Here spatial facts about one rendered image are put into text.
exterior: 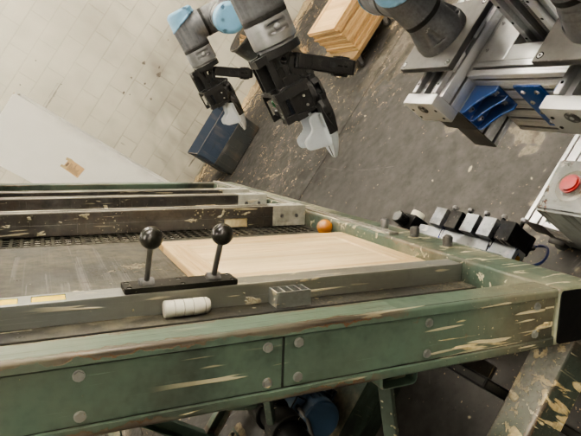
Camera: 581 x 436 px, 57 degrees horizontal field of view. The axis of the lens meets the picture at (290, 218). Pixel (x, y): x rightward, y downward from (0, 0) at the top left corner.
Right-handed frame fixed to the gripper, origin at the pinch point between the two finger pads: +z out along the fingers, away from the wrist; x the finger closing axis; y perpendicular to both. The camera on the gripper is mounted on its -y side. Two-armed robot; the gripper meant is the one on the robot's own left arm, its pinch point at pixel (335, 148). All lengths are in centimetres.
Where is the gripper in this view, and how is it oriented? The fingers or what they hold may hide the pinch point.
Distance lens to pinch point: 95.1
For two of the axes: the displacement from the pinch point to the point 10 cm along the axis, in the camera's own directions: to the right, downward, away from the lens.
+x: 3.7, 2.3, -9.0
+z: 4.2, 8.2, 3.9
